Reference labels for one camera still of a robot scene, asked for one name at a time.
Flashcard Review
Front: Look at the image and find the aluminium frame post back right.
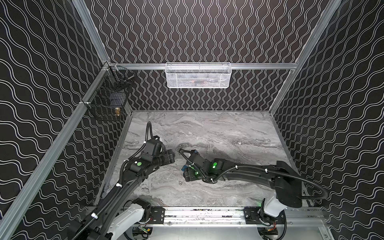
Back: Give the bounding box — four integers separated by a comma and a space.
269, 0, 342, 116

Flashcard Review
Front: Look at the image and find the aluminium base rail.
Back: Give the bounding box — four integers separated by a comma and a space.
146, 207, 326, 227

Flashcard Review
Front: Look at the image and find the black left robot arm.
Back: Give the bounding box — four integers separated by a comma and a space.
67, 122, 175, 240

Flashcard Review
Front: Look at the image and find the aluminium frame post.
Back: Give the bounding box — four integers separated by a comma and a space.
269, 0, 342, 116
73, 0, 110, 63

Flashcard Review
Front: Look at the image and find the white mesh wall basket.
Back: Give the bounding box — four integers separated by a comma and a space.
165, 67, 232, 89

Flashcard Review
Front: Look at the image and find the aluminium frame post back left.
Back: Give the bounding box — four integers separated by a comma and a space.
73, 0, 110, 63

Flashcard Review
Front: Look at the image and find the brass padlock in basket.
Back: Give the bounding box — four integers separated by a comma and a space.
115, 108, 121, 117

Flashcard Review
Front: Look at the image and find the black wire wall basket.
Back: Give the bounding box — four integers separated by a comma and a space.
86, 67, 136, 122

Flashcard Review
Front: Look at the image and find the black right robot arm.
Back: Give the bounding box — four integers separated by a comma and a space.
179, 149, 329, 208

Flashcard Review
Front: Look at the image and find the aluminium back crossbar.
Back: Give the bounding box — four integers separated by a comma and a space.
111, 63, 298, 71

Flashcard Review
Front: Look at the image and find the aluminium left side rail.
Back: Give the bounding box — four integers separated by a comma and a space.
1, 62, 110, 240

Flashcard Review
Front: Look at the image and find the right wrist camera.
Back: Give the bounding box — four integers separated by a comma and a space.
189, 150, 200, 159

